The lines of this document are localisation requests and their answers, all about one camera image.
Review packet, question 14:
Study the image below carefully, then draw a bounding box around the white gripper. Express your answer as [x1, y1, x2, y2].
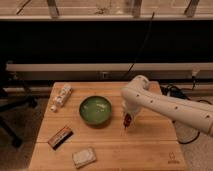
[122, 100, 141, 126]

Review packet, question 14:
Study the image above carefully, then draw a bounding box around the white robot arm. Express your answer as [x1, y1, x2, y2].
[121, 75, 213, 137]

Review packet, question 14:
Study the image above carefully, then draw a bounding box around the green ceramic bowl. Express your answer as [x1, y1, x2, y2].
[79, 96, 112, 126]

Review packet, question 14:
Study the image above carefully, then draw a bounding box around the white tube package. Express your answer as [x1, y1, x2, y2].
[50, 84, 72, 112]

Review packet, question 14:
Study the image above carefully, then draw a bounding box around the brown chocolate bar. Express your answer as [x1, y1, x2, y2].
[48, 126, 73, 150]

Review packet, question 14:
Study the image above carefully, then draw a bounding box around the black office chair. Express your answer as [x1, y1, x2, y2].
[0, 59, 38, 149]

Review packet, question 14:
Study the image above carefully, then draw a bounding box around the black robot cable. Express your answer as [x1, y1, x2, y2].
[159, 74, 213, 145]

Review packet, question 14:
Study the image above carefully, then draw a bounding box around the white window sill rail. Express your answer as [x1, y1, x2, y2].
[6, 63, 213, 80]

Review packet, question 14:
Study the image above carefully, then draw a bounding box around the black pole cable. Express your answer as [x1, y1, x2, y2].
[121, 11, 156, 81]

